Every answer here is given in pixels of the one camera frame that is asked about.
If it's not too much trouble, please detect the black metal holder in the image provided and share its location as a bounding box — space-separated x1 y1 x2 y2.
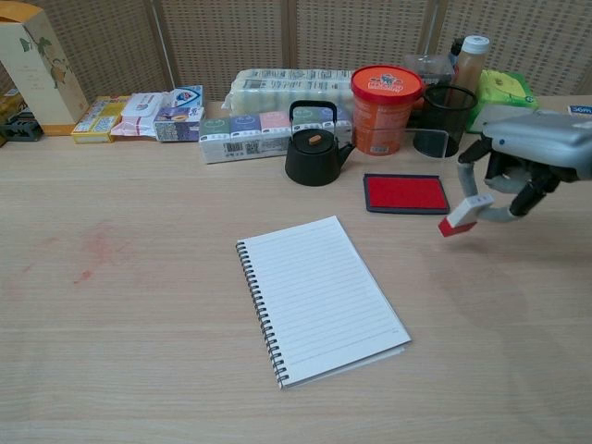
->
0 113 45 143

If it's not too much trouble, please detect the tall beige orange gift box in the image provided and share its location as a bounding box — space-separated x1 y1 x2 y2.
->
0 7 90 137

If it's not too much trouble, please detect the red and white stamp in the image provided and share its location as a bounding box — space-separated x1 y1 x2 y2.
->
438 193 495 239

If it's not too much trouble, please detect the green tissue box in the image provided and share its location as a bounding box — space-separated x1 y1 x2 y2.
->
464 68 540 134

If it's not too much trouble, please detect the juice bottle white cap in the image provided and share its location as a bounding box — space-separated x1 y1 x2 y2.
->
450 34 491 90

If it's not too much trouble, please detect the dark bottle black cap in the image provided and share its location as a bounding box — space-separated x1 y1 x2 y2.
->
447 37 465 70

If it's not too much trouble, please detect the multicolour pocket tissue pack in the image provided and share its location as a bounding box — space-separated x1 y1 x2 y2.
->
198 108 355 166

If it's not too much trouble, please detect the pink wet wipes pack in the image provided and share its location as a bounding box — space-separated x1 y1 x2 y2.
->
109 91 177 142

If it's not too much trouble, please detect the yellow snack box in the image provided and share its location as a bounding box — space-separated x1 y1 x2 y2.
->
70 95 132 144

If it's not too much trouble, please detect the gold foil pack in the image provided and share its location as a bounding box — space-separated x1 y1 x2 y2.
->
0 90 27 122

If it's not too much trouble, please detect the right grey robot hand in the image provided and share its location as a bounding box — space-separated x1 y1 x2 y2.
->
456 109 592 226

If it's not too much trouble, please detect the black mesh pen holder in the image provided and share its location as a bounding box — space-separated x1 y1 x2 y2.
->
412 85 479 159

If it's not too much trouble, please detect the large pale yellow tissue pack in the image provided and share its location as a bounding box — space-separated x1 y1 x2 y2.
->
225 68 355 117

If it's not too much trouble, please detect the red ink pad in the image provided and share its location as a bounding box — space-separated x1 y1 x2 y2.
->
363 173 452 216

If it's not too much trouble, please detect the clear acrylic stand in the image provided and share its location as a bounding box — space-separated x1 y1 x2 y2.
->
404 128 450 161

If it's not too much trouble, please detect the orange lidded tub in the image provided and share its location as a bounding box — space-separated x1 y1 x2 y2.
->
350 64 426 156

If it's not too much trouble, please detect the white lined spiral notebook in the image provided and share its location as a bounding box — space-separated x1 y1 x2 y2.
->
234 215 413 390

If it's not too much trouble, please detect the small purple box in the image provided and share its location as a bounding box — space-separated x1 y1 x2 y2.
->
153 105 205 143

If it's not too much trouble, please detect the blue white carton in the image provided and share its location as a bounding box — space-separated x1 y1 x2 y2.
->
168 84 204 112

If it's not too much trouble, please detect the black teapot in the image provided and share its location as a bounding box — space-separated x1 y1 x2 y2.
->
284 100 356 188

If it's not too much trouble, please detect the woven folding screen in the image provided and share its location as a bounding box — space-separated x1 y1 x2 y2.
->
0 0 592 105

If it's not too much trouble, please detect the clear plastic clip box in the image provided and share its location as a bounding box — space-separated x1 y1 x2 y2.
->
401 53 457 89

